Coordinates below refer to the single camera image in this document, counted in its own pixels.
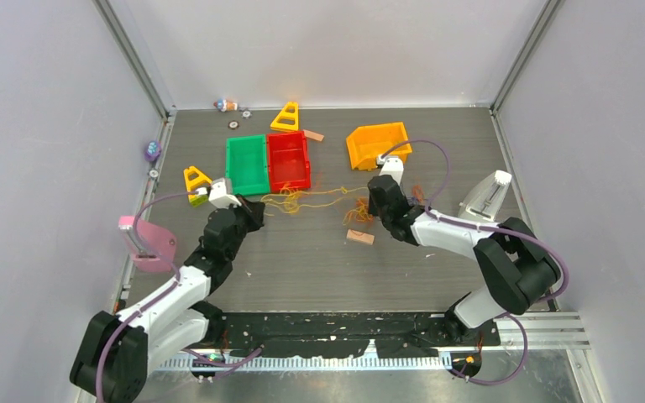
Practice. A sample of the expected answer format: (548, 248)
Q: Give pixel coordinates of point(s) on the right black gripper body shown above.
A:
(379, 211)

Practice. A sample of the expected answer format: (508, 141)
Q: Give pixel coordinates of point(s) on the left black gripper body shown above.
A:
(241, 231)

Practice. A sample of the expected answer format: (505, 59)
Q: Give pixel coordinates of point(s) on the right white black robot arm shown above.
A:
(516, 270)

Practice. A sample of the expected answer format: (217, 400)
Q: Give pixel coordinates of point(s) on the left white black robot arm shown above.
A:
(119, 350)

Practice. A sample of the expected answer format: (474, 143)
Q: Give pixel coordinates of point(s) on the tan wooden block near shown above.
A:
(360, 237)

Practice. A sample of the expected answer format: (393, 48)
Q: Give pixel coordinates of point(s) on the tan wooden block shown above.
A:
(313, 135)
(360, 237)

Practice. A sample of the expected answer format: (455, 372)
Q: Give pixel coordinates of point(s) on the yellow triangle block near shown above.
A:
(197, 185)

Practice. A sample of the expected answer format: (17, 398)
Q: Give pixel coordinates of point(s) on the yellow triangle block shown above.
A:
(197, 185)
(287, 119)

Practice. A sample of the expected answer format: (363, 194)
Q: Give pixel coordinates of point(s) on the green plastic bin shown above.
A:
(247, 165)

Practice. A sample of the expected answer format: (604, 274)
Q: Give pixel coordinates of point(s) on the orange plastic bin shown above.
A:
(366, 143)

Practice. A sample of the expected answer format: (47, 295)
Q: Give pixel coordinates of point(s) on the red plastic bin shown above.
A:
(288, 161)

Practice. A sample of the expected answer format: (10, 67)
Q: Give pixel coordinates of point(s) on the pink gripper stand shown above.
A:
(152, 248)

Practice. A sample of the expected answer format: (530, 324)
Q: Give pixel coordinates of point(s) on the tan wooden block far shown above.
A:
(313, 135)

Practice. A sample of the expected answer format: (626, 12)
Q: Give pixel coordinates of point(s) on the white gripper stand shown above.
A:
(485, 199)

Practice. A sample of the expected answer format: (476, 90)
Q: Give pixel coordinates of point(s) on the yellow triangle block far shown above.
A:
(287, 119)

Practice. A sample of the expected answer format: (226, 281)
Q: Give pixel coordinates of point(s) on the purple toy block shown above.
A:
(152, 151)

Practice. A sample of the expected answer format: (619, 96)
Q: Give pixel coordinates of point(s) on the small toy figurine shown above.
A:
(224, 105)

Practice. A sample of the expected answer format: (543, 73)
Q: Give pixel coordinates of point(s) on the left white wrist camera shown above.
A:
(219, 193)

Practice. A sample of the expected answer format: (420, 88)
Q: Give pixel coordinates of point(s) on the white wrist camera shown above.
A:
(219, 193)
(391, 165)

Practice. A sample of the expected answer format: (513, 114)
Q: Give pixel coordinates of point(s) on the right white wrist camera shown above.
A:
(391, 165)

